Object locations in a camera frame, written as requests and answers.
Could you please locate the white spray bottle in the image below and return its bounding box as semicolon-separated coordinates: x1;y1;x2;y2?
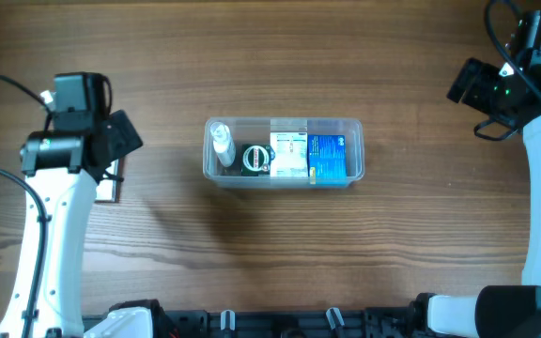
209;122;236;167

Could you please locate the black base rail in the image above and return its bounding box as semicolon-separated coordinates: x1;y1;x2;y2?
153;302;438;338

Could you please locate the white plaster box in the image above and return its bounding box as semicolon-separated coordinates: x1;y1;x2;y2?
270;132;308;177

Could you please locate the clear plastic container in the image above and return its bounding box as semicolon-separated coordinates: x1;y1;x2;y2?
203;117;365;189

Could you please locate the green balm box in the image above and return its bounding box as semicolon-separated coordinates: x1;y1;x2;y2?
241;144;274;177

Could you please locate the blue lozenge box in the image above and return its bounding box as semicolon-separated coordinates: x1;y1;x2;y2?
308;134;348;184

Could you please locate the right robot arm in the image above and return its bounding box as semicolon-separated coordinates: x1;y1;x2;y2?
406;2;541;337

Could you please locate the white green medicine box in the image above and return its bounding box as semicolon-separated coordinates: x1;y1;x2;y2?
96;160;119;203

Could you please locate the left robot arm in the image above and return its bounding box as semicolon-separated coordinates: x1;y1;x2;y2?
0;110;143;337

